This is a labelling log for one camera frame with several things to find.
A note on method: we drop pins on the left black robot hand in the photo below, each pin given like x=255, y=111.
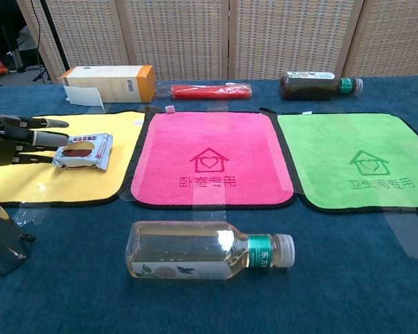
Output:
x=21, y=135

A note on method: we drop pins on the snack packet with bun picture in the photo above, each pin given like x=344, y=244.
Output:
x=85, y=154

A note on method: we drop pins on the yellow microfibre cloth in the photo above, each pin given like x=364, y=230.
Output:
x=90, y=184

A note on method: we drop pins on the pink microfibre cloth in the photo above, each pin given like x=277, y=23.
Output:
x=230, y=139

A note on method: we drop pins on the green microfibre cloth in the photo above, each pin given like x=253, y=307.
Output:
x=327, y=146

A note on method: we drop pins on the clear adhesive tape strip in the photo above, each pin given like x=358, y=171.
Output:
x=209, y=212
x=409, y=233
x=31, y=214

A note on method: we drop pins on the beige and orange carton box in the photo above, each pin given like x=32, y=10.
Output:
x=108, y=81

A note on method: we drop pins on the black stand pole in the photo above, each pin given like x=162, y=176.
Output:
x=55, y=35

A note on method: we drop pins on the wooden lattice screen panel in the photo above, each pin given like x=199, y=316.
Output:
x=292, y=35
x=83, y=35
x=177, y=35
x=393, y=35

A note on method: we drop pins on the red roll in plastic wrap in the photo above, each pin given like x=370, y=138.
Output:
x=209, y=91

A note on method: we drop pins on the clear bottle of pale tea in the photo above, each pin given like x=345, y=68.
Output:
x=181, y=250

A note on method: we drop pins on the bottle of dark tea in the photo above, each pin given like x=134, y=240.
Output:
x=306, y=88

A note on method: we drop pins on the blue tablecloth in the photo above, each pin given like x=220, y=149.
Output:
x=334, y=285

